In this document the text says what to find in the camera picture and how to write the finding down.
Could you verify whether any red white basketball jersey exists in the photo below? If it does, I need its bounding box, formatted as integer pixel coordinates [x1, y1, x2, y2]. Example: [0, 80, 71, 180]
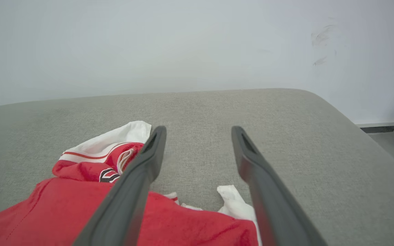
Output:
[0, 121, 262, 246]

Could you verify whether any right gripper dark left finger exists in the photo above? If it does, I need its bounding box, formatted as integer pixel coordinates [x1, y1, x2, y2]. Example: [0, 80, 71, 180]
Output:
[72, 125, 167, 246]

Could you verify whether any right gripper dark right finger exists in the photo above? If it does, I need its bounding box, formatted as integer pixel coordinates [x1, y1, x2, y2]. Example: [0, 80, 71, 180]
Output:
[231, 126, 328, 246]

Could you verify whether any grey fabric sofa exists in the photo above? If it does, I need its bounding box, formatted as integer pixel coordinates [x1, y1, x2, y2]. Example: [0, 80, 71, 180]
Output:
[0, 88, 394, 246]

